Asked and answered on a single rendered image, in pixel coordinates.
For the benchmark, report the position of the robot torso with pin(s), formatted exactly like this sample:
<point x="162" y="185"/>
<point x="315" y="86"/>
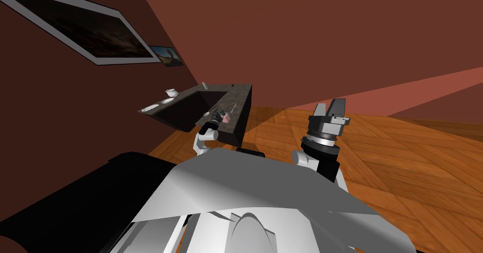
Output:
<point x="241" y="181"/>

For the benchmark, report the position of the dark stone table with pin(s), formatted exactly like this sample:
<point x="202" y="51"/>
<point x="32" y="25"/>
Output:
<point x="230" y="94"/>

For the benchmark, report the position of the grey upright object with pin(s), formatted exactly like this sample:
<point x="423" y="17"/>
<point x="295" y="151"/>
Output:
<point x="204" y="85"/>

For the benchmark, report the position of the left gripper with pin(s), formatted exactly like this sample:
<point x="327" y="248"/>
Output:
<point x="215" y="118"/>

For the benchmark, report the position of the large grey framed picture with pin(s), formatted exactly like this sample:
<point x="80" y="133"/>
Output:
<point x="86" y="30"/>

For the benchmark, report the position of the small blue picture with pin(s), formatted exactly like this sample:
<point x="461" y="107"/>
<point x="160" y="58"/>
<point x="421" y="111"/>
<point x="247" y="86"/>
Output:
<point x="168" y="55"/>

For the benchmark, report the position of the white cup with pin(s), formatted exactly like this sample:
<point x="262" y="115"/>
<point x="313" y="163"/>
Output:
<point x="172" y="92"/>

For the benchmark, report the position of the white plate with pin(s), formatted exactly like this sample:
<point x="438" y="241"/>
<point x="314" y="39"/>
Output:
<point x="150" y="107"/>
<point x="167" y="101"/>

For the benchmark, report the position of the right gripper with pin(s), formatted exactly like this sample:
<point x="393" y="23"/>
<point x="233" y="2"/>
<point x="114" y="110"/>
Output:
<point x="326" y="124"/>

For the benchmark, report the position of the grey cutlery piece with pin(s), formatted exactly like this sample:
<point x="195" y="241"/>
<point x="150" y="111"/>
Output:
<point x="233" y="108"/>

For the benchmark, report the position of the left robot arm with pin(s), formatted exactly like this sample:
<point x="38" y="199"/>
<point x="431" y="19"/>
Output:
<point x="205" y="136"/>

